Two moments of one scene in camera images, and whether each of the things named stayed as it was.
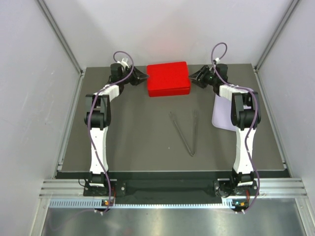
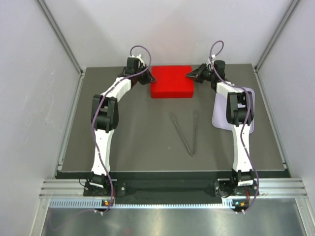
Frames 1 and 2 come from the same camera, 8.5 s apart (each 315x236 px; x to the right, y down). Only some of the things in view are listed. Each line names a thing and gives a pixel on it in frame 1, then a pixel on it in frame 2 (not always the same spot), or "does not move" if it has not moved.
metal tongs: x=196 y=121 does not move
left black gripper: x=138 y=76 to x=149 y=78
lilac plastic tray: x=221 y=115 does not move
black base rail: x=226 y=188 does not move
